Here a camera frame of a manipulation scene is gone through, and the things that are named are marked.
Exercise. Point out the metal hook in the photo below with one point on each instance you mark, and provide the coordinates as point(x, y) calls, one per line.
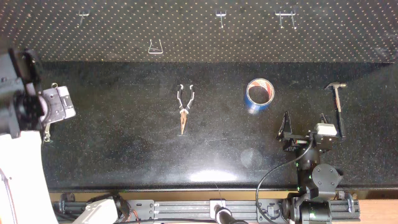
point(83, 13)
point(155, 53)
point(285, 13)
point(221, 21)

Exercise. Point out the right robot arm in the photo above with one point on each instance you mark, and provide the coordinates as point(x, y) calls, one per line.
point(325, 179)

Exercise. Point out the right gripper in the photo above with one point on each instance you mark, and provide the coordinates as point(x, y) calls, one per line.
point(293, 138)

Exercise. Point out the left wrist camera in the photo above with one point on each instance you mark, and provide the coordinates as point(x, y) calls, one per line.
point(59, 104)

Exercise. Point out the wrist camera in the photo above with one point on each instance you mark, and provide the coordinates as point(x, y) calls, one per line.
point(325, 129)
point(59, 104)

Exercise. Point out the roll of blue tape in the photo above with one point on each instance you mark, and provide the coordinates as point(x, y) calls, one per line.
point(250, 102)

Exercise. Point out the mounting rail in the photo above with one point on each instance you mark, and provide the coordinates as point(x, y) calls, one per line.
point(186, 210)

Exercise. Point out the pliers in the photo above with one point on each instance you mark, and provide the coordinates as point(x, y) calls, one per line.
point(184, 119)

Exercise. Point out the black pegboard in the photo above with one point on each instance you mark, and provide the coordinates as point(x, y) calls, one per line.
point(248, 40)

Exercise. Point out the hammer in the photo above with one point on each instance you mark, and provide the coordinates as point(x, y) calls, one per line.
point(337, 102)

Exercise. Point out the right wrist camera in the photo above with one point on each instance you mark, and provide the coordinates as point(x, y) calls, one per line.
point(325, 129)

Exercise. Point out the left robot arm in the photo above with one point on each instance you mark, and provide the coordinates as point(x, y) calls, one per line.
point(18, 171)

